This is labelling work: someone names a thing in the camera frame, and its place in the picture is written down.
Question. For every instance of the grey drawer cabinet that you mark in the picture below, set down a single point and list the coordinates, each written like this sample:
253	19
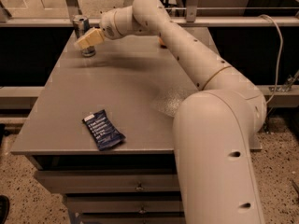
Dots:
127	138

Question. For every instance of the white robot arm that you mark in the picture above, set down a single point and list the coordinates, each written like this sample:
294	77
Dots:
213	128

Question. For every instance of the yellow foam padded gripper finger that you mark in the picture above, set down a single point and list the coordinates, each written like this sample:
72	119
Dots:
92	37

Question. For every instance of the dark blue snack bar wrapper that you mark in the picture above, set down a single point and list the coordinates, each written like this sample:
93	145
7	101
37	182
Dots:
103	132

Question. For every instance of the middle grey drawer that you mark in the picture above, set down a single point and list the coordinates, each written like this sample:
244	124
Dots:
133	203

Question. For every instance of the grey metal railing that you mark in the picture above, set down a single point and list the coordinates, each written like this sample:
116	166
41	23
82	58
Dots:
59	13

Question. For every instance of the orange fruit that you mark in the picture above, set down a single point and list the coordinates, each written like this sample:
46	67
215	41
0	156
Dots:
162	44

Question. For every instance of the bottom grey drawer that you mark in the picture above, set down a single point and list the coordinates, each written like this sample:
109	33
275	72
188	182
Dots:
149	218

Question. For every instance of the top grey drawer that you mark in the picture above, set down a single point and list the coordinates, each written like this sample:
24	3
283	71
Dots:
107	181

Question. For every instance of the silver blue Red Bull can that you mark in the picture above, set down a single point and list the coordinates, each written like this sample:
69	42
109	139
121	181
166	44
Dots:
81	26

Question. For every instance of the grey drawer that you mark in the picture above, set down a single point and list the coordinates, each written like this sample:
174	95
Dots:
133	203
107	181
149	218

